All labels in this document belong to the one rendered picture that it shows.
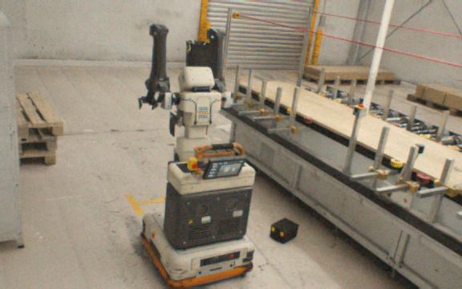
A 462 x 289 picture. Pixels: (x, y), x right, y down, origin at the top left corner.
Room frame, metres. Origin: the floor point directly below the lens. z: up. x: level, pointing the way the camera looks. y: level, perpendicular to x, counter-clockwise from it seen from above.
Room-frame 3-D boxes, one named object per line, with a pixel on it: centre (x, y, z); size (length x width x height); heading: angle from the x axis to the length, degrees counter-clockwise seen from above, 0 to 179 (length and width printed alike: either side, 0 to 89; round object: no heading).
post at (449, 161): (2.44, -1.30, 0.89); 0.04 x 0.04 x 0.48; 32
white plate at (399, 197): (2.66, -1.13, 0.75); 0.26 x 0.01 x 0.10; 32
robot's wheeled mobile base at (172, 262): (2.73, 0.17, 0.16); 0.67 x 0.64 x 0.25; 31
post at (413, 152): (2.65, -1.16, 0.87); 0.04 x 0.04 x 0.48; 32
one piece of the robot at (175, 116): (2.98, 0.31, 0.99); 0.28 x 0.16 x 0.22; 121
